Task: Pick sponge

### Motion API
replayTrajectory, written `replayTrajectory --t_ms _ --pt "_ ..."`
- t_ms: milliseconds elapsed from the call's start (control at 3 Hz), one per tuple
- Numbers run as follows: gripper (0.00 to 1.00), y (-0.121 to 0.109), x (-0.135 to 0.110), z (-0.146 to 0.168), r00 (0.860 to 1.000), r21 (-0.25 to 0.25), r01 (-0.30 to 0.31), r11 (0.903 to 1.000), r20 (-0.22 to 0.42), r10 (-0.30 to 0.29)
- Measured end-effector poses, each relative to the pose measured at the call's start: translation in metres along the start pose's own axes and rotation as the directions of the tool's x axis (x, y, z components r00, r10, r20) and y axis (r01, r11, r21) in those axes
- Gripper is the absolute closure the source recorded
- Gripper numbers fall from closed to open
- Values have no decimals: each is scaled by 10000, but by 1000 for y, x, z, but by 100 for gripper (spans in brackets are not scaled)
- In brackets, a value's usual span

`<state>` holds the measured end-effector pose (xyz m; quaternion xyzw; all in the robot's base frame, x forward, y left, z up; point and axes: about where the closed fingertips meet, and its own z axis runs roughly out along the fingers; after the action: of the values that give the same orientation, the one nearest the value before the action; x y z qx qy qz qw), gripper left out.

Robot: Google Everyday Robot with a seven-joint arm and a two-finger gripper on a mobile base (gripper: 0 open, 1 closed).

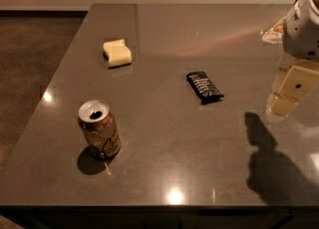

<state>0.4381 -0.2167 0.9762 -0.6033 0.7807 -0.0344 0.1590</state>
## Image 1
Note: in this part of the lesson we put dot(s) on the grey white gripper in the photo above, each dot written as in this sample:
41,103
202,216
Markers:
301,32

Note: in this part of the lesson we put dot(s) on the pale yellow sponge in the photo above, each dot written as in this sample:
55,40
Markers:
117,53

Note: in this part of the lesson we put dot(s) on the black snack bar wrapper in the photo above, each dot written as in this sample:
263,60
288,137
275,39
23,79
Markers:
204,87

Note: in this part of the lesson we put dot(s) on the open orange soda can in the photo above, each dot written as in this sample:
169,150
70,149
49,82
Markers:
98,125

